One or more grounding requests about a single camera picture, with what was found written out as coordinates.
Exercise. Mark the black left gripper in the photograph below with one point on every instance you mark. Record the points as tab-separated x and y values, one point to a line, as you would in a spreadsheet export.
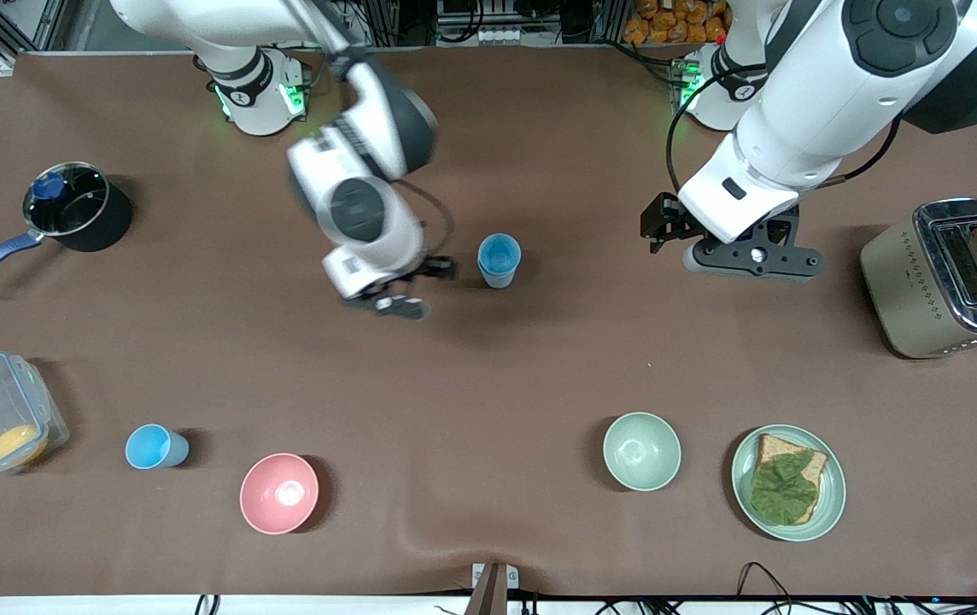
664	220

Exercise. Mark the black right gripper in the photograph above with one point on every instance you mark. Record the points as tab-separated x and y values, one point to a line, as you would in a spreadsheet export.
432	268

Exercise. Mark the blue plastic cup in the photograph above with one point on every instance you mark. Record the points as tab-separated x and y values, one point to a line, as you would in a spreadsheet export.
499	253
151	447

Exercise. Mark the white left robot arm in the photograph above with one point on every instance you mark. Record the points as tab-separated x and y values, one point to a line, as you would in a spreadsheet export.
830	111

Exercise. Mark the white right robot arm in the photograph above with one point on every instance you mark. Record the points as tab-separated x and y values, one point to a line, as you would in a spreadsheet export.
360	209

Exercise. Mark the brown table mat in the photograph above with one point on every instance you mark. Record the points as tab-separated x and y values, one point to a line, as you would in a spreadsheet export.
488	376

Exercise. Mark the bag of orange buns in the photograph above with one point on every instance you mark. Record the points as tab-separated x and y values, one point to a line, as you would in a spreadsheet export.
676	21

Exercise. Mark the pale green bowl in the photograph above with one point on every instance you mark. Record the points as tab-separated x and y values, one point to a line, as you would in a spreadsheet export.
642	451

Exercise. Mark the white power strip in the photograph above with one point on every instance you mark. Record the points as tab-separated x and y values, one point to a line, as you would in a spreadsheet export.
506	37

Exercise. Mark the brown bread slice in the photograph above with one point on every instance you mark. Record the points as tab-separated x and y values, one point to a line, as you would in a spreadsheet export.
775	446

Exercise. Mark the beige and chrome toaster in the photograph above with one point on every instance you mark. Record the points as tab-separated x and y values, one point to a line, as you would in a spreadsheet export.
907	290

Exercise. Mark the pink bowl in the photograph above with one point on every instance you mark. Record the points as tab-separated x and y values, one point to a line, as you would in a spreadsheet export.
279	494

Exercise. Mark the green lettuce leaf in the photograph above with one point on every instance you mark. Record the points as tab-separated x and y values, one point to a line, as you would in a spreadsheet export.
783	491

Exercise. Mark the pale green plate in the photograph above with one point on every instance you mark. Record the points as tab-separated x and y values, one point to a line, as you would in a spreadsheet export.
834	487

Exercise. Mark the glass pot lid blue knob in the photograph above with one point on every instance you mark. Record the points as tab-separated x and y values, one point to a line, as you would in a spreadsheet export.
49	185

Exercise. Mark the orange round food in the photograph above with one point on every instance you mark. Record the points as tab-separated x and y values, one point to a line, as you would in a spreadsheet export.
17	444

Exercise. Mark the metal bracket on table edge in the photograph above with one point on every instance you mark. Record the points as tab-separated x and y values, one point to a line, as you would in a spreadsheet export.
495	585

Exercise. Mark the aluminium frame profile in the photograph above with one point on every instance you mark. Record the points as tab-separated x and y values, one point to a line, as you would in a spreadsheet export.
2	26

